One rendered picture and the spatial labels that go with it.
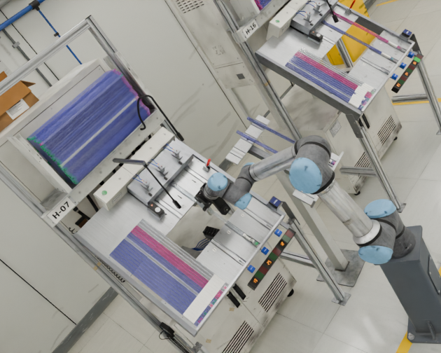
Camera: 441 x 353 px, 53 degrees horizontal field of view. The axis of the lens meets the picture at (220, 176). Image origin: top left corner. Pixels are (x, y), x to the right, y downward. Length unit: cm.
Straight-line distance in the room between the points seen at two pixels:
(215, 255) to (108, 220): 53
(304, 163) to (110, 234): 101
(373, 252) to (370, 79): 130
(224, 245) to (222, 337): 61
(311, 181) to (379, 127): 180
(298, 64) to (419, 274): 135
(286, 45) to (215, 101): 166
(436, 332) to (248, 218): 100
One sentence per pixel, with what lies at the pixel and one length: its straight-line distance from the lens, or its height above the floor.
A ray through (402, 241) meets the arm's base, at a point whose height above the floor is 60.
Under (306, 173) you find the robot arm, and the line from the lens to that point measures 152.
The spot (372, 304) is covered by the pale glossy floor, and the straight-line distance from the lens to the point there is 257.
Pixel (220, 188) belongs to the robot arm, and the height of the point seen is 113.
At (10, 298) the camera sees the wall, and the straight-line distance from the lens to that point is 370.
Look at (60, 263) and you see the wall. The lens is 373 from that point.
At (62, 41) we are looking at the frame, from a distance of 215.
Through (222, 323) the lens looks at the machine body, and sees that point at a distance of 246.
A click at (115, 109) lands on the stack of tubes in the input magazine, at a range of 212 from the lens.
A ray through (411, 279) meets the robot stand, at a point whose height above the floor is 42.
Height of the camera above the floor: 197
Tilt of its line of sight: 27 degrees down
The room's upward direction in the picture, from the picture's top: 36 degrees counter-clockwise
